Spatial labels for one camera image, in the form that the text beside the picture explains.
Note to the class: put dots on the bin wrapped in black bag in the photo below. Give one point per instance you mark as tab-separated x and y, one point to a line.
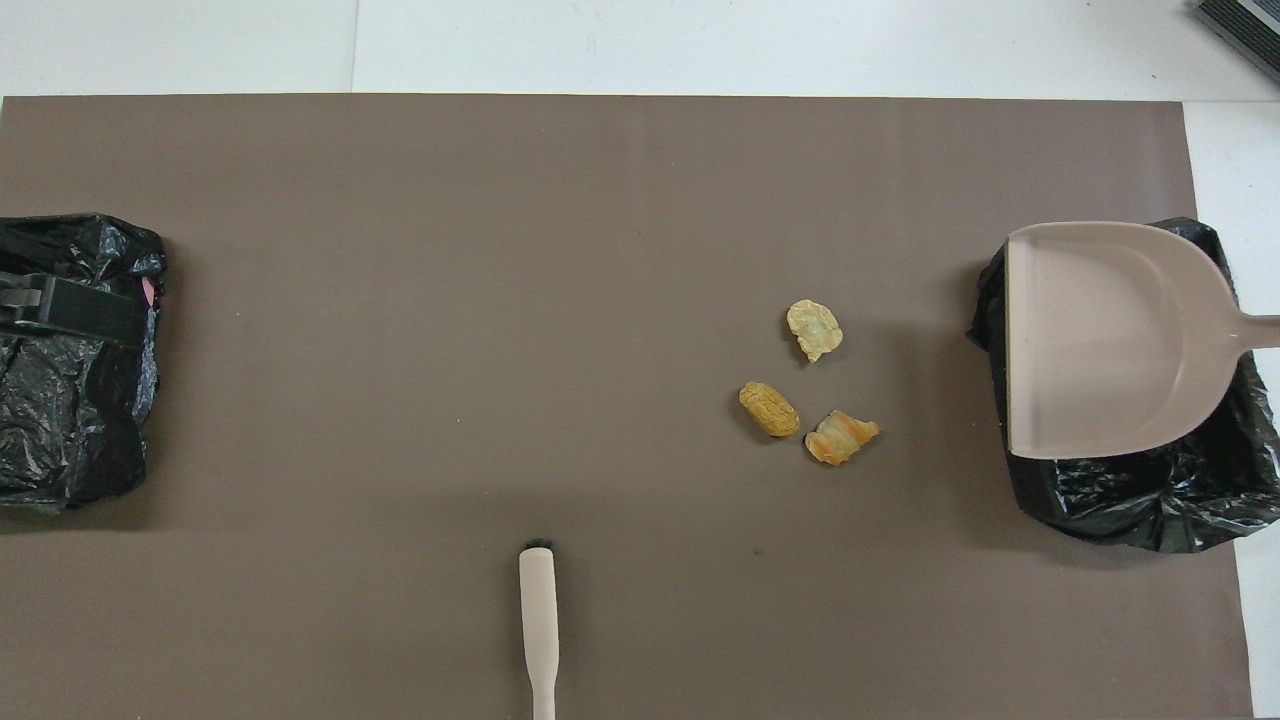
60	420

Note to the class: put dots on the open bin with black bag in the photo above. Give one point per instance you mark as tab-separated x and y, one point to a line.
1100	500

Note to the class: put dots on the pale yellow bread chunk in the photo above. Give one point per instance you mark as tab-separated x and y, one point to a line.
815	330

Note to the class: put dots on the dark striped object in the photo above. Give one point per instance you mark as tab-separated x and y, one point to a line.
1250	25

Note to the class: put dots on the brown paper table mat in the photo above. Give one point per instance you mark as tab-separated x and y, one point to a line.
400	250

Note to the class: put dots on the orange striped croissant piece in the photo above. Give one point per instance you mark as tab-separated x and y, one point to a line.
840	440

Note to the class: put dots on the beige plastic dustpan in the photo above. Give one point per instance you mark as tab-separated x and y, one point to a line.
1100	340

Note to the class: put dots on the brown oval bread piece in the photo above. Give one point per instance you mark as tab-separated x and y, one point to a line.
770	410

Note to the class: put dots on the beige hand brush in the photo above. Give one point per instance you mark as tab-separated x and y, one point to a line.
538	610

